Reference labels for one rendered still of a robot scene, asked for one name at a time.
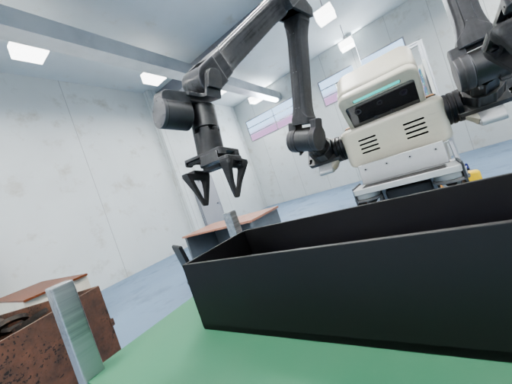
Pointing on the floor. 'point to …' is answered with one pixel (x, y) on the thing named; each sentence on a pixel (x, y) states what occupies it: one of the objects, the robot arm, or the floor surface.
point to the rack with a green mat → (248, 353)
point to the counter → (34, 293)
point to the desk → (196, 242)
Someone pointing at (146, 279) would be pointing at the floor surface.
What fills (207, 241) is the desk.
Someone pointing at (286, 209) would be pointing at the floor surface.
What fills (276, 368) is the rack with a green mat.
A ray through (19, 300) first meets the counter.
